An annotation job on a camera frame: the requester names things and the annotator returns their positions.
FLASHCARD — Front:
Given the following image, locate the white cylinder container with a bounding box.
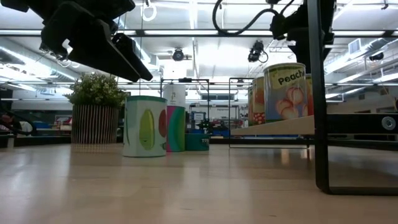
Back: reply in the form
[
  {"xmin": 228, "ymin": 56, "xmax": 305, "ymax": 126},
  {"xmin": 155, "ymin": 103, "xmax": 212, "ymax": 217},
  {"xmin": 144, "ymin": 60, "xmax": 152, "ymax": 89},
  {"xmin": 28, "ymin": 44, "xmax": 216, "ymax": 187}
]
[{"xmin": 162, "ymin": 83, "xmax": 187, "ymax": 108}]

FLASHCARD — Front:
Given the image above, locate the short teal tuna can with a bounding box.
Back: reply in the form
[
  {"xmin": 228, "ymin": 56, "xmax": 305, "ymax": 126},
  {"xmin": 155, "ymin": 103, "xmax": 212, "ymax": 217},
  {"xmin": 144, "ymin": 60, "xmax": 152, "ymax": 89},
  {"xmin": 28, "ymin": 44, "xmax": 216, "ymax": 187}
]
[{"xmin": 185, "ymin": 133, "xmax": 211, "ymax": 152}]

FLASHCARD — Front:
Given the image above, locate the black aluminium rig frame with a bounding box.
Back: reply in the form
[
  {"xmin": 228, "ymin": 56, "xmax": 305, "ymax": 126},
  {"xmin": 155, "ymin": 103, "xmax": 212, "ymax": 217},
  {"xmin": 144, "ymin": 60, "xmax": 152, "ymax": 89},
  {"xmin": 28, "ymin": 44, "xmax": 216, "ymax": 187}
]
[{"xmin": 0, "ymin": 28, "xmax": 398, "ymax": 152}]

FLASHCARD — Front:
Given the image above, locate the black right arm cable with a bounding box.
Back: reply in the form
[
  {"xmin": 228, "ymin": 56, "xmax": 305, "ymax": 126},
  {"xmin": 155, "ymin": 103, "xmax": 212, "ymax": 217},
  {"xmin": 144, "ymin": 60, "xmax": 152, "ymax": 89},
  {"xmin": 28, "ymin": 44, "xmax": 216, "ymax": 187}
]
[{"xmin": 212, "ymin": 0, "xmax": 280, "ymax": 37}]

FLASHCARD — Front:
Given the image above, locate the thin black background frame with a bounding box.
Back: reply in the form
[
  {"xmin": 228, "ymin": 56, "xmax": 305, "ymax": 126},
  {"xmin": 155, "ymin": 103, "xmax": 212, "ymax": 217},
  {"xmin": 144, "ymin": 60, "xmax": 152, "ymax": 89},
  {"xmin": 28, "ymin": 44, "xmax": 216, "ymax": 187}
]
[{"xmin": 160, "ymin": 77, "xmax": 211, "ymax": 135}]

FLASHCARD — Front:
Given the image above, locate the pink and teal can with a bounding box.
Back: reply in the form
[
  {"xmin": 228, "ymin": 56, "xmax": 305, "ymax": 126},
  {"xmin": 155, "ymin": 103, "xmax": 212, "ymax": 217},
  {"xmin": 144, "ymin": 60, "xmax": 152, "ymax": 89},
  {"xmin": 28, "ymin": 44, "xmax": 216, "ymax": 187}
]
[{"xmin": 166, "ymin": 105, "xmax": 187, "ymax": 153}]

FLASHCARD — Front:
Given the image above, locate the white hanging cable loop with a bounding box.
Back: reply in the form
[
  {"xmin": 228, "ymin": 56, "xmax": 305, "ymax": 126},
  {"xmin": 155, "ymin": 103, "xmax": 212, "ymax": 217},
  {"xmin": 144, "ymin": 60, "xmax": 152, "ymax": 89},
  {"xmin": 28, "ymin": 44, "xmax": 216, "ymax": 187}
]
[{"xmin": 141, "ymin": 0, "xmax": 158, "ymax": 22}]

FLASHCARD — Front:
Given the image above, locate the wooden shelf with black frame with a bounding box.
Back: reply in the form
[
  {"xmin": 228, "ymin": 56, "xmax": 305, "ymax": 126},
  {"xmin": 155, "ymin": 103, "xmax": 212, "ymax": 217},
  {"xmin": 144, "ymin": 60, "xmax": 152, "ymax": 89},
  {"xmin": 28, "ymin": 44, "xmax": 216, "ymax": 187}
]
[{"xmin": 229, "ymin": 0, "xmax": 398, "ymax": 197}]

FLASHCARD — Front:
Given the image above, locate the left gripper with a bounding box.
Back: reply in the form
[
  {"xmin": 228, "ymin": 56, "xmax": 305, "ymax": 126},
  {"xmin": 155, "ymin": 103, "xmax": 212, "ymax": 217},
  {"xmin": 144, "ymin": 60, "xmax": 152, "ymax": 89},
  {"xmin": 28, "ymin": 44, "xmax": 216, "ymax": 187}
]
[{"xmin": 0, "ymin": 0, "xmax": 154, "ymax": 83}]

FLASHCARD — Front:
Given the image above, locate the orange and cream dotted can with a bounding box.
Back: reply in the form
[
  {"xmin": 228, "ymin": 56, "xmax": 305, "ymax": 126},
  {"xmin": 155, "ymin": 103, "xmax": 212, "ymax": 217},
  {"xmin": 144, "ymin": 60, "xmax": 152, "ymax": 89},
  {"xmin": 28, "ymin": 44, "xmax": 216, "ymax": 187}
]
[{"xmin": 251, "ymin": 77, "xmax": 267, "ymax": 126}]

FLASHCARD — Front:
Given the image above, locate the black overhead camera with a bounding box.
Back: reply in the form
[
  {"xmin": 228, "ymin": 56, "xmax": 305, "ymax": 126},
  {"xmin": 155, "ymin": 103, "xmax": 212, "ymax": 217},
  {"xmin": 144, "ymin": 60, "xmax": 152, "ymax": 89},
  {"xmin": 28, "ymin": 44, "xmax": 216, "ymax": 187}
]
[{"xmin": 248, "ymin": 39, "xmax": 269, "ymax": 64}]

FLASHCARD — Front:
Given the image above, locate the peaches can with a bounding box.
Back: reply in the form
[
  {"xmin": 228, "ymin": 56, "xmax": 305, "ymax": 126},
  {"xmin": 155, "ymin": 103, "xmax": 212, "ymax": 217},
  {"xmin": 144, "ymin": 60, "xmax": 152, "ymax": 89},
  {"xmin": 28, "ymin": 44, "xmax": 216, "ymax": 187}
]
[{"xmin": 262, "ymin": 62, "xmax": 308, "ymax": 123}]

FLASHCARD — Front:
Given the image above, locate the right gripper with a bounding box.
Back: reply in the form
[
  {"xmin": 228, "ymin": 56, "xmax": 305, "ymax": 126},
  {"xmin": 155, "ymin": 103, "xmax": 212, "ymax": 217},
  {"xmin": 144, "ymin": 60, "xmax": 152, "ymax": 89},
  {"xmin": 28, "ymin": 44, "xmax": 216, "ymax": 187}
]
[{"xmin": 269, "ymin": 0, "xmax": 335, "ymax": 74}]

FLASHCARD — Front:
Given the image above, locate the white and green fruit can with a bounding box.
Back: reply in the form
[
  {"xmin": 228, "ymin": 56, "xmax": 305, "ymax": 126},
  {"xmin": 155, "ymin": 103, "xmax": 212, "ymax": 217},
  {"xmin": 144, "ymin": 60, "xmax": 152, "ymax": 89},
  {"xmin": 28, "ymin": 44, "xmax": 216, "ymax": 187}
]
[{"xmin": 122, "ymin": 95, "xmax": 168, "ymax": 158}]

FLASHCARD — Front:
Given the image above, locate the round black ceiling fixture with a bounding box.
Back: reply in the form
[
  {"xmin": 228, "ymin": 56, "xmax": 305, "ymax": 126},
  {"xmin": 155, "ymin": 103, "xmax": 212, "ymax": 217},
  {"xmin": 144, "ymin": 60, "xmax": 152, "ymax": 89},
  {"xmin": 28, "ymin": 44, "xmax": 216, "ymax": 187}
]
[{"xmin": 172, "ymin": 48, "xmax": 193, "ymax": 62}]

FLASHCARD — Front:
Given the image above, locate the potted green plant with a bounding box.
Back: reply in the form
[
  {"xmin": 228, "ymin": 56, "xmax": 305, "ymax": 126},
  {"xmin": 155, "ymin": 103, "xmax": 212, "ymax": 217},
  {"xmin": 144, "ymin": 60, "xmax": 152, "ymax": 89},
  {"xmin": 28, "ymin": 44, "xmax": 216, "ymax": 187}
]
[{"xmin": 63, "ymin": 72, "xmax": 128, "ymax": 147}]

